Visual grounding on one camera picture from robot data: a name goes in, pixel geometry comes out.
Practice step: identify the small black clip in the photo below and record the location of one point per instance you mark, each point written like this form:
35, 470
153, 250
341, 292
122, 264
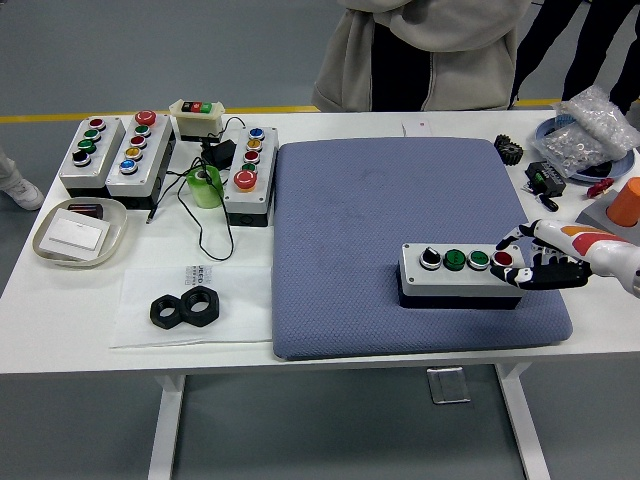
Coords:
549, 204

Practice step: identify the black power adapter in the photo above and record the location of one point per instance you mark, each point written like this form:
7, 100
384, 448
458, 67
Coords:
218, 152

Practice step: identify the green tape roll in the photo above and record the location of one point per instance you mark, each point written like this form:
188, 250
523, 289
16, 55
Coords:
205, 192

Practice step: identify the bag of silver washers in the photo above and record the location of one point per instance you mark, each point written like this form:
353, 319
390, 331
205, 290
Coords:
565, 150

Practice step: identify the blue plate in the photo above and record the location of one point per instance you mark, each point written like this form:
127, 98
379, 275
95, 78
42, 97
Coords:
544, 131

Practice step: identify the bubble wrap bag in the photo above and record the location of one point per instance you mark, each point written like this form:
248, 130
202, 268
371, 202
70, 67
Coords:
600, 120

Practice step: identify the grey block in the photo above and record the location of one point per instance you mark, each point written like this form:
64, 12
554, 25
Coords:
595, 217

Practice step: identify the orange cylinder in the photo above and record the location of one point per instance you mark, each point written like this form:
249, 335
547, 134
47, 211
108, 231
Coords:
625, 205

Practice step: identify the blue-grey padded mat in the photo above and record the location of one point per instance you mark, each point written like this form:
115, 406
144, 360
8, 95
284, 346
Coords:
350, 250

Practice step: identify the small red clip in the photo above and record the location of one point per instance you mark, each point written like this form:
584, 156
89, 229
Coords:
600, 188

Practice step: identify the white wall switch plate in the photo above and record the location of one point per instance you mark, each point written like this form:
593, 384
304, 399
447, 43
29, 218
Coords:
75, 235

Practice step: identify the grey four-button box with selector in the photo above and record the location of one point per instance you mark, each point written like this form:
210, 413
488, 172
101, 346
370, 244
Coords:
450, 282

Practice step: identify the grey four-button control box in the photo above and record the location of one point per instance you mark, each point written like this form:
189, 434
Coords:
107, 150

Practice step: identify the clear printed plastic bag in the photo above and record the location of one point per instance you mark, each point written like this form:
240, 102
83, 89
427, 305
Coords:
235, 310

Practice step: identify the black gear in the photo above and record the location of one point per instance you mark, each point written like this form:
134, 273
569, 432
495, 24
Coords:
509, 150

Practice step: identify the grey six-button control box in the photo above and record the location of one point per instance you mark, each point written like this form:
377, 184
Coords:
150, 160

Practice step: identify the person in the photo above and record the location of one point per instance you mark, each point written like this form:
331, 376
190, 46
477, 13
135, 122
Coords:
22, 192
450, 65
575, 45

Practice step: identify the dark brown block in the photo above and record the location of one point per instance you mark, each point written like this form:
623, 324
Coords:
86, 209

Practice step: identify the clear plastic bracket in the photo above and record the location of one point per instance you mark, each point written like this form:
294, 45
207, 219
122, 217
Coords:
449, 385

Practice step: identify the white card with red dot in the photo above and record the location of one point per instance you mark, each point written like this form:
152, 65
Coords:
415, 128

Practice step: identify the white shallow tray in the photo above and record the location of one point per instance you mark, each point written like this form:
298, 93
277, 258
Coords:
117, 225

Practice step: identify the cream three-button switch box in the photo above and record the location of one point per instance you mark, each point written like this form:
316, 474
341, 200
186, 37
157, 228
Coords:
197, 120

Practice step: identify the large black hex nut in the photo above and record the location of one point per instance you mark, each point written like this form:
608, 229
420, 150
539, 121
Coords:
212, 305

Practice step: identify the small black hex nut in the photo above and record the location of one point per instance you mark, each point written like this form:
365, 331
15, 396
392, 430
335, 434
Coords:
156, 312

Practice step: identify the black module with green terminals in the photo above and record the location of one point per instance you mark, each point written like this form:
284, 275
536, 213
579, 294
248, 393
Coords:
545, 177

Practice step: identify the grey five-button control box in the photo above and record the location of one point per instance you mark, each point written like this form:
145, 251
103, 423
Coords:
267, 150

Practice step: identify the white table leg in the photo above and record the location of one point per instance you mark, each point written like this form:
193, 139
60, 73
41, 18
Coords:
165, 430
525, 425

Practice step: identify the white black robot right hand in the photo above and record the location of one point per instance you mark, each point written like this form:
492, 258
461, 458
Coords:
565, 240

